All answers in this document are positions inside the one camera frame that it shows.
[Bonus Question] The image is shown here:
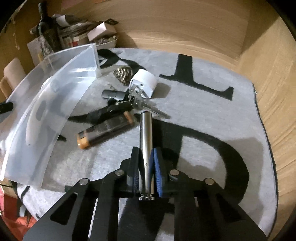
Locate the clear plastic storage bin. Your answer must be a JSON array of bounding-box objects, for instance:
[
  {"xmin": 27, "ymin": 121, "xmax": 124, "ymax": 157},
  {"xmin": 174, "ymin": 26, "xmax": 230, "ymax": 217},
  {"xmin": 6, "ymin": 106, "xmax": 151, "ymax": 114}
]
[{"xmin": 1, "ymin": 44, "xmax": 101, "ymax": 188}]

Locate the white handheld massager device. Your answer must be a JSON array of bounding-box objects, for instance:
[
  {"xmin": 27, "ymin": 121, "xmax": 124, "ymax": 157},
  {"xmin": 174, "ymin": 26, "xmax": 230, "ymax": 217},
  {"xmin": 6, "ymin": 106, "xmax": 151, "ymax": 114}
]
[{"xmin": 26, "ymin": 77, "xmax": 60, "ymax": 146}]

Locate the silver metal cylinder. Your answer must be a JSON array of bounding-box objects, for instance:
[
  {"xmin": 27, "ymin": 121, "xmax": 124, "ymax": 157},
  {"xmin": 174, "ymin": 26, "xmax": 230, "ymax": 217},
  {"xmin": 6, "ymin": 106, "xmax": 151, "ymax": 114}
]
[{"xmin": 138, "ymin": 111, "xmax": 154, "ymax": 201}]

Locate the black and orange lighter box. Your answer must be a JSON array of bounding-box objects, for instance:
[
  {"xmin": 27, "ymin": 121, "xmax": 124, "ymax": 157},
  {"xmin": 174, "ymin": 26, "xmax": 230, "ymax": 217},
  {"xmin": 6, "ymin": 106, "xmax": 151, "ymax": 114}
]
[{"xmin": 77, "ymin": 111, "xmax": 134, "ymax": 149}]

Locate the white power adapter plug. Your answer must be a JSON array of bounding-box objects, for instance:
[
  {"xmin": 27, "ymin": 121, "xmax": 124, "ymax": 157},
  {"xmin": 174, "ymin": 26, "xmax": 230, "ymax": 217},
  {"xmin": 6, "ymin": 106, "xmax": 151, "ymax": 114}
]
[{"xmin": 129, "ymin": 69, "xmax": 158, "ymax": 99}]

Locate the dark faceted cone ornament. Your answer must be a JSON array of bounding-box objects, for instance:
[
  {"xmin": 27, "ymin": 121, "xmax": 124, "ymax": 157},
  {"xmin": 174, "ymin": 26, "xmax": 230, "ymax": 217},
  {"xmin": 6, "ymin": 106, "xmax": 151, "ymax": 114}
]
[{"xmin": 113, "ymin": 66, "xmax": 132, "ymax": 86}]

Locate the grey rug with black letters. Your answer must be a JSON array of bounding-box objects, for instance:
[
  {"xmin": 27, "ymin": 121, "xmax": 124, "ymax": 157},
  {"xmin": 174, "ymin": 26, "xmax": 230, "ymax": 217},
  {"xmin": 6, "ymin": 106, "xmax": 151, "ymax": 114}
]
[{"xmin": 17, "ymin": 48, "xmax": 278, "ymax": 235}]

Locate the white handwritten note paper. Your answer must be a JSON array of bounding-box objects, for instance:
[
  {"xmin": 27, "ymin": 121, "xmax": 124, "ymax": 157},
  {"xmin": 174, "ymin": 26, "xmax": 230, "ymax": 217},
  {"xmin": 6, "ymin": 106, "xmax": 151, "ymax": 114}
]
[{"xmin": 27, "ymin": 38, "xmax": 44, "ymax": 66}]

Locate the dark wine bottle elephant label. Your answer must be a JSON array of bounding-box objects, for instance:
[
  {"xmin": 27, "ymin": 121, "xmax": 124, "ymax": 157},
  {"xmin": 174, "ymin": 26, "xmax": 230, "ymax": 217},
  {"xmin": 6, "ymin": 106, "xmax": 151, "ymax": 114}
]
[{"xmin": 37, "ymin": 1, "xmax": 62, "ymax": 57}]

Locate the stack of books and papers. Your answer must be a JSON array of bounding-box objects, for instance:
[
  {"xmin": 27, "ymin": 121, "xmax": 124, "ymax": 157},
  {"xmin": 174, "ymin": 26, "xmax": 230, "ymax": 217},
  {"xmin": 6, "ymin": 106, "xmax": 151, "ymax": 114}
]
[{"xmin": 52, "ymin": 14, "xmax": 97, "ymax": 49}]

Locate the orange jacket sleeve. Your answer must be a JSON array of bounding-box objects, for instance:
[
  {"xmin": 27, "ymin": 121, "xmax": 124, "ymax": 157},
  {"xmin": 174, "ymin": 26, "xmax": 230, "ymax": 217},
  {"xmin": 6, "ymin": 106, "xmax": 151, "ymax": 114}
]
[{"xmin": 1, "ymin": 187, "xmax": 37, "ymax": 240}]

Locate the white bowl of beads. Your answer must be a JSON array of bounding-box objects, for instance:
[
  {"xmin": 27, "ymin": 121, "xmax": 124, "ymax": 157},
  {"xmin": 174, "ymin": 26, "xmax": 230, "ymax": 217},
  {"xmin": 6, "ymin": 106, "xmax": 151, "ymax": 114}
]
[{"xmin": 93, "ymin": 35, "xmax": 118, "ymax": 50}]

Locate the white small cardboard box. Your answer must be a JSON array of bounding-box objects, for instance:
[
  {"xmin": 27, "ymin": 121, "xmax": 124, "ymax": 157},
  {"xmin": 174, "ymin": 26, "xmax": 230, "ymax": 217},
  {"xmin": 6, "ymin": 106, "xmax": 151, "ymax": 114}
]
[{"xmin": 87, "ymin": 23, "xmax": 116, "ymax": 41}]

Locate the pink mug with handle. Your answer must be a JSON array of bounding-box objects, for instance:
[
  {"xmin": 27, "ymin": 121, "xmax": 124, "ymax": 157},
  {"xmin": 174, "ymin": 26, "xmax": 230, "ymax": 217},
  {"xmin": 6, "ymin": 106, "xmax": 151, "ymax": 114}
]
[{"xmin": 1, "ymin": 58, "xmax": 26, "ymax": 98}]

